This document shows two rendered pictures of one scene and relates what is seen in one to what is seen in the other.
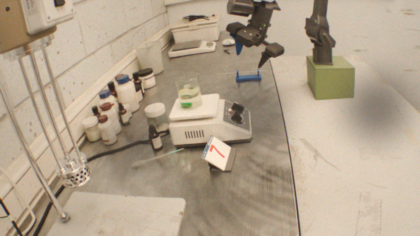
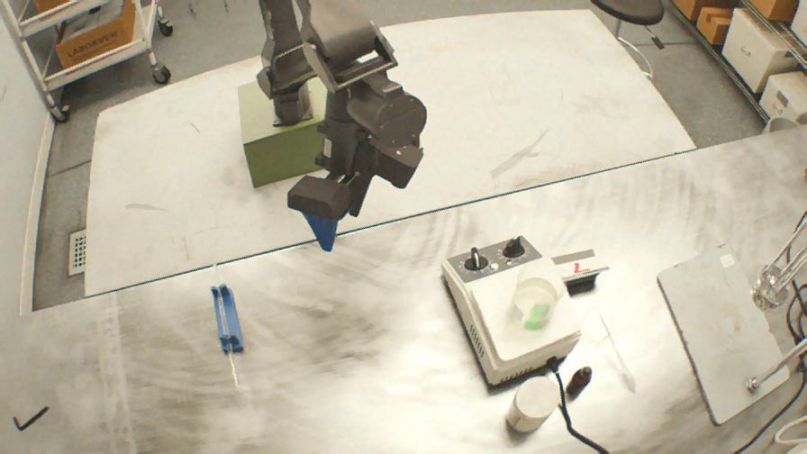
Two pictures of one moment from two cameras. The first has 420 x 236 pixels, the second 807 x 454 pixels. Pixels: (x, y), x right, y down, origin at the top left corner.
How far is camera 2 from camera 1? 110 cm
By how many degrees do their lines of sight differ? 82
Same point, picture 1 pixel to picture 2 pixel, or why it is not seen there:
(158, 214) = (688, 286)
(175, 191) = (648, 297)
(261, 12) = not seen: hidden behind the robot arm
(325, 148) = (507, 144)
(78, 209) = (734, 385)
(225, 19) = not seen: outside the picture
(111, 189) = (684, 381)
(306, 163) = (548, 164)
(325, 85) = not seen: hidden behind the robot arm
